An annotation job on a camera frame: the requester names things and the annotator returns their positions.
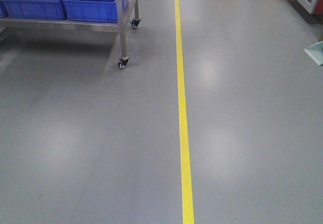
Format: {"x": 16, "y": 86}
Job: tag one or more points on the steel shelf rack with wheels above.
{"x": 125, "y": 9}

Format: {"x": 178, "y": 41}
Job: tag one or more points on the blue plastic bin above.
{"x": 92, "y": 10}
{"x": 36, "y": 9}

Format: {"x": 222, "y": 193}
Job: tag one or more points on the green dustpan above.
{"x": 315, "y": 52}

